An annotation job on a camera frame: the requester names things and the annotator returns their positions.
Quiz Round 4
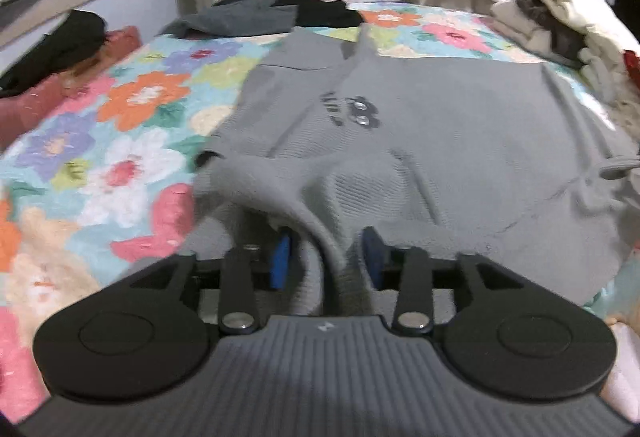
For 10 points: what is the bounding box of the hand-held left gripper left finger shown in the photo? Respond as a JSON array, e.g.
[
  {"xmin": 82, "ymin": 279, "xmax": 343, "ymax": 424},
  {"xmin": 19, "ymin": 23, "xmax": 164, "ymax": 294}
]
[{"xmin": 112, "ymin": 228, "xmax": 292, "ymax": 335}]

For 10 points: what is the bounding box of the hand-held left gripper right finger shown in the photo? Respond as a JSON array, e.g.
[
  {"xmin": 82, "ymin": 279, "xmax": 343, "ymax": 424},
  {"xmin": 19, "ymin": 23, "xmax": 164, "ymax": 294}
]
[{"xmin": 361, "ymin": 226, "xmax": 536, "ymax": 334}]

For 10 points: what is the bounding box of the grey knit sweater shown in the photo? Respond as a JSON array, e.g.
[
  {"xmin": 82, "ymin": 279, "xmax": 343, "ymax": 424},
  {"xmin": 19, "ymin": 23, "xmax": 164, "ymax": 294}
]
[{"xmin": 192, "ymin": 24, "xmax": 640, "ymax": 318}]

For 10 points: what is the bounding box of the floral quilt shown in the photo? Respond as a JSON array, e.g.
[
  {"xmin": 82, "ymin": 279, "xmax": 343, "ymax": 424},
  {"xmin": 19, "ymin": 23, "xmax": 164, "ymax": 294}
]
[{"xmin": 0, "ymin": 2, "xmax": 640, "ymax": 428}]

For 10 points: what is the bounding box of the dark grey garment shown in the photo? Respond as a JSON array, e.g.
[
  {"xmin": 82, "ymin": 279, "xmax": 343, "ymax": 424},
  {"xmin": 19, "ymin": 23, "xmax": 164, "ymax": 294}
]
[{"xmin": 157, "ymin": 0, "xmax": 301, "ymax": 38}]

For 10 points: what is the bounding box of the black garment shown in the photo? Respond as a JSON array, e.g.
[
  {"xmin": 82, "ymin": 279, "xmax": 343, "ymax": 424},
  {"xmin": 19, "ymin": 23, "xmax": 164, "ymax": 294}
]
[{"xmin": 272, "ymin": 0, "xmax": 363, "ymax": 28}]

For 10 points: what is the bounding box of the light beige garment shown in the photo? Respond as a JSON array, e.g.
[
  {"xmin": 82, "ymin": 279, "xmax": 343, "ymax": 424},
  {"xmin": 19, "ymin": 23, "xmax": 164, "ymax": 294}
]
[{"xmin": 491, "ymin": 0, "xmax": 556, "ymax": 60}]

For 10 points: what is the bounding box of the pink suitcase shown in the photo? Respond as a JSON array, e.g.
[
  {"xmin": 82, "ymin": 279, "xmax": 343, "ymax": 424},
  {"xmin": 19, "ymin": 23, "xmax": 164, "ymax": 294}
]
[{"xmin": 0, "ymin": 26, "xmax": 141, "ymax": 148}]

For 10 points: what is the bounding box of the dark grey folded cloth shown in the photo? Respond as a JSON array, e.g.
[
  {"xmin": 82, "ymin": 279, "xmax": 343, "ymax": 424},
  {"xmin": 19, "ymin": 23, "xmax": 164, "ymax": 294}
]
[{"xmin": 542, "ymin": 14, "xmax": 588, "ymax": 65}]

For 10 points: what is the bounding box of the white fleece garment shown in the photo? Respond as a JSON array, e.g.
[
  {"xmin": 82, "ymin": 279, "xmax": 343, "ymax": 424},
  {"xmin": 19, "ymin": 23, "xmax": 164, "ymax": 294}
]
[{"xmin": 580, "ymin": 42, "xmax": 640, "ymax": 104}]

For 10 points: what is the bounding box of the black folded clothing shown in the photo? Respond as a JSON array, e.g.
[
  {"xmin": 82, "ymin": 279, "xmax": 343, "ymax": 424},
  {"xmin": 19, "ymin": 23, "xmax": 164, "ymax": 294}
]
[{"xmin": 0, "ymin": 9, "xmax": 108, "ymax": 98}]

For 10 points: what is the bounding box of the red garment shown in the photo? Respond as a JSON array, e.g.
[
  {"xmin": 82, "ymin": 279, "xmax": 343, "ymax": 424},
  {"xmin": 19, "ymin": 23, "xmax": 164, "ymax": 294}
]
[{"xmin": 622, "ymin": 49, "xmax": 640, "ymax": 90}]

